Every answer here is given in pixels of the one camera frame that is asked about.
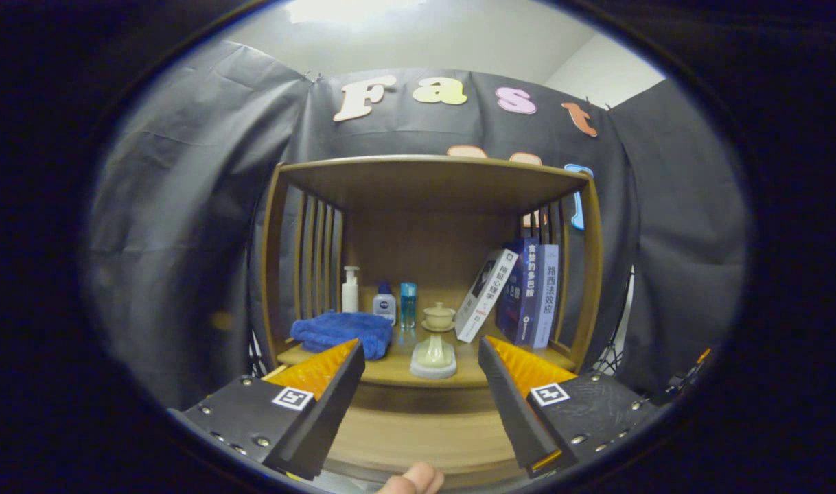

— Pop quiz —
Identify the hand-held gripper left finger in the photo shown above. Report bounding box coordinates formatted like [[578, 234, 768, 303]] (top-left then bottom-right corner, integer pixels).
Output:
[[167, 338, 366, 481]]

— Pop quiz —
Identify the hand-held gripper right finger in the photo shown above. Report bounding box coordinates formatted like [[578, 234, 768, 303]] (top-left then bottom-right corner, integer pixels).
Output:
[[478, 336, 666, 480]]

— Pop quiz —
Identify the cream handled white sponge brush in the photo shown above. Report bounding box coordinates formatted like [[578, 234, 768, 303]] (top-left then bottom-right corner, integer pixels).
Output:
[[410, 333, 457, 380]]

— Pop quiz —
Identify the wooden countertop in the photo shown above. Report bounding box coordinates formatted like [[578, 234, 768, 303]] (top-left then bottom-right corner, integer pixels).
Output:
[[277, 329, 577, 389]]

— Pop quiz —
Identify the wooden cabinet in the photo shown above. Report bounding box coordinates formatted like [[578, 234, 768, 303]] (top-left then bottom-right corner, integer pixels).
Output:
[[262, 154, 604, 489]]

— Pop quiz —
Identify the blue folded towel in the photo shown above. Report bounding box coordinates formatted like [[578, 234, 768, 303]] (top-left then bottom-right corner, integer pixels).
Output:
[[290, 311, 394, 361]]

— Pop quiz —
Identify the black backdrop stand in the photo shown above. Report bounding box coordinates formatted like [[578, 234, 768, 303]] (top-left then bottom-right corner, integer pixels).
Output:
[[593, 268, 635, 375]]

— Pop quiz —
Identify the dark blue book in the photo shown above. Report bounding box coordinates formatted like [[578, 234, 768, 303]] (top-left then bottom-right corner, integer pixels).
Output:
[[495, 237, 541, 347]]

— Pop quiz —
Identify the white book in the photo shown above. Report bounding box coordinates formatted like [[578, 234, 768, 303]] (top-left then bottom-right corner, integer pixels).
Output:
[[454, 248, 520, 344]]

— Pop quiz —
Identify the light blue book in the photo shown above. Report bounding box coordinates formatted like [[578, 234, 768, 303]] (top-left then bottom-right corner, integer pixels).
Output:
[[531, 244, 560, 349]]

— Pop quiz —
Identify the cream lidded teacup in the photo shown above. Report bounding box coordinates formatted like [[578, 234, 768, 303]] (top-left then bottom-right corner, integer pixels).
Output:
[[421, 302, 456, 333]]

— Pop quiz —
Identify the white pump bottle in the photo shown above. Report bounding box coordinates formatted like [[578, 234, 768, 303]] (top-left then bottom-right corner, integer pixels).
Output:
[[341, 266, 360, 314]]

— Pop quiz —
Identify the white bottle with blue cap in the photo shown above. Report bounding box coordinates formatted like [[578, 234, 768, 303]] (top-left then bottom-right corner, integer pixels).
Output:
[[373, 281, 397, 325]]

